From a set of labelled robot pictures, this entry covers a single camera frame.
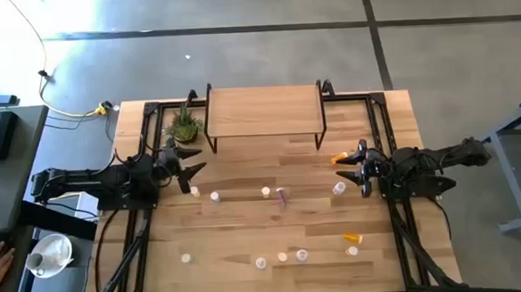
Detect blue pill bottle pink pills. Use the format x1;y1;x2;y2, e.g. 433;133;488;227
274;187;292;209

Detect gray desk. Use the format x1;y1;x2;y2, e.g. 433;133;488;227
0;103;60;292

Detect white box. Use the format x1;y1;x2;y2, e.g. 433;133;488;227
47;189;101;223

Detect black aluminium table frame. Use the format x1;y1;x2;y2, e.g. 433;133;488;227
72;71;466;292

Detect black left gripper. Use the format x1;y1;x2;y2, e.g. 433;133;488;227
155;138;210;196

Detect green succulent in dark pot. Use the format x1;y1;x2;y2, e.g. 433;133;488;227
161;102;206;146

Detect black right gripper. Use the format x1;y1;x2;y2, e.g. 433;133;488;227
334;138;390;200

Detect yellow floor cable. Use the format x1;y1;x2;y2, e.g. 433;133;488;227
6;0;103;122

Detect black flat panel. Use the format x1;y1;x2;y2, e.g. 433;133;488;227
17;196;100;246

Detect black floor cable plug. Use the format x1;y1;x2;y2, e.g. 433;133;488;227
37;68;55;85

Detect wooden shelf black metal legs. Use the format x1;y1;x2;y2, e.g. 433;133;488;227
201;77;329;157

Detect gray metal cart frame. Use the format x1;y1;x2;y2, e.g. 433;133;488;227
476;96;521;236

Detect gray side cart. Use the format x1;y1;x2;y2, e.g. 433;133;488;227
8;223;97;292

